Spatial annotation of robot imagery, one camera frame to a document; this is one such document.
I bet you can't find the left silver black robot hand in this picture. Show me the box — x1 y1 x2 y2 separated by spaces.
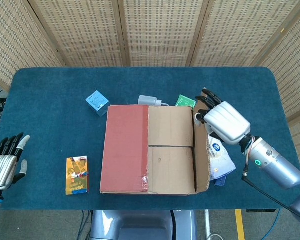
0 132 31 192

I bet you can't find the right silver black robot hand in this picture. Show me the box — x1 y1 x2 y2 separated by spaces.
193 89 252 146

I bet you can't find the green packet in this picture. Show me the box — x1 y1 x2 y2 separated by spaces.
175 94 197 108

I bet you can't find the translucent plastic bottle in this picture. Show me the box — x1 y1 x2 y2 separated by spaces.
137 95 170 107

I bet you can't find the white pole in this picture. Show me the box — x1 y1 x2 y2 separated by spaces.
204 209 211 240

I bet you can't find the black bar under table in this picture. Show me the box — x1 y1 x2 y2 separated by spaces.
246 208 277 213

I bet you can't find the teal table mat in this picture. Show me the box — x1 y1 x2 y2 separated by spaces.
0 66 300 211

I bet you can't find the white blue tissue pack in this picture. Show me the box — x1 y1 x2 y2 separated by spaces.
207 133 237 181

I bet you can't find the cardboard box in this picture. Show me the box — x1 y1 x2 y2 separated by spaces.
99 90 213 196

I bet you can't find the orange yellow printed box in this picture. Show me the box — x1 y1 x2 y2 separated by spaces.
65 155 90 196

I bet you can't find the black arm cable with plug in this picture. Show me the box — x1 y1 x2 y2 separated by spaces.
241 139 300 216

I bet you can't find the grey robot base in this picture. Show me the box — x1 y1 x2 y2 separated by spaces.
89 209 198 240

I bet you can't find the small light blue box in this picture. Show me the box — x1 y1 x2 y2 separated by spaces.
85 90 110 118

